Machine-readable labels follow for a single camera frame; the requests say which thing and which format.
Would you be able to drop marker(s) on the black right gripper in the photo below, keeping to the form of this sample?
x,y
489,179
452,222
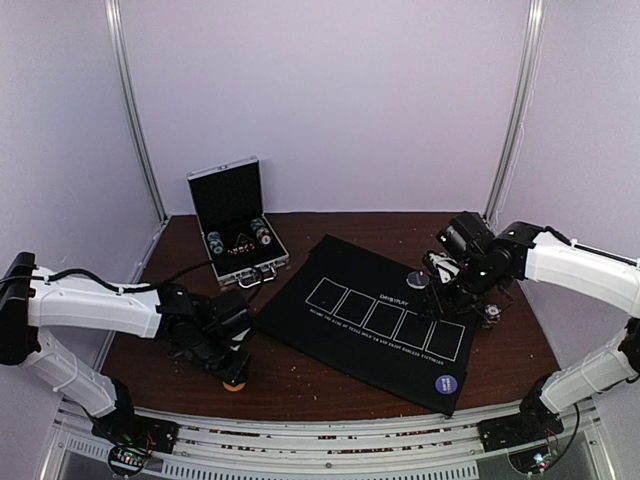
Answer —
x,y
439,292

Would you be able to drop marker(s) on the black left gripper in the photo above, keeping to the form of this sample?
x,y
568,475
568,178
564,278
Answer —
x,y
233,372

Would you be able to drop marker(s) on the orange big blind button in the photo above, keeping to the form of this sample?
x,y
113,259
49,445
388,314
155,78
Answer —
x,y
234,387

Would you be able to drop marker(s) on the black white dealer button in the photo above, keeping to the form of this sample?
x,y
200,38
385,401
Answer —
x,y
418,280

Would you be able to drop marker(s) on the purple small blind button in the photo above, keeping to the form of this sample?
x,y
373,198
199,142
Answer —
x,y
446,384

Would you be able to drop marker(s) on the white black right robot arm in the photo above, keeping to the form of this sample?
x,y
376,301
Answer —
x,y
540,254

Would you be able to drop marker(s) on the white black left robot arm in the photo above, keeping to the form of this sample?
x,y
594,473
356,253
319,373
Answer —
x,y
208,331

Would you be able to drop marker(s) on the poker chip stack on table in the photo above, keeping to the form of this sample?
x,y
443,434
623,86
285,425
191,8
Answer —
x,y
491,316

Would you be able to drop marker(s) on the red dice set in case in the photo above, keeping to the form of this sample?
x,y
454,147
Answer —
x,y
243,244

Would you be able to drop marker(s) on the green poker chip row left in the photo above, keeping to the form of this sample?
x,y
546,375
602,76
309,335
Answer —
x,y
215,244

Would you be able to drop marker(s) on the green red poker chip row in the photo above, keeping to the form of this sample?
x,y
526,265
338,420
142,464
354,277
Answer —
x,y
261,231

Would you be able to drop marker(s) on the black poker playing mat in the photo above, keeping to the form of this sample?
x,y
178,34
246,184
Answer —
x,y
352,309

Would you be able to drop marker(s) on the aluminium poker chip case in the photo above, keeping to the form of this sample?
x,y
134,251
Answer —
x,y
226,199

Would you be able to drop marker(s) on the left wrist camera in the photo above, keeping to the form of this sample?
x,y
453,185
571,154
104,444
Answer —
x,y
231,317

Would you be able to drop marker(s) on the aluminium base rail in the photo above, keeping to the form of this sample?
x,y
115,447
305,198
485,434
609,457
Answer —
x,y
419,447

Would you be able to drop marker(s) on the right aluminium frame post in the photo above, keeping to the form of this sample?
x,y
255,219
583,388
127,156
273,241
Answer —
x,y
515,126

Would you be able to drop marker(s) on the aluminium frame post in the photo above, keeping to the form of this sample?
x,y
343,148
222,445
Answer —
x,y
117,35
515,126

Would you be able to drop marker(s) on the left aluminium frame post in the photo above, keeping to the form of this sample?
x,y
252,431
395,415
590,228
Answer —
x,y
117,35

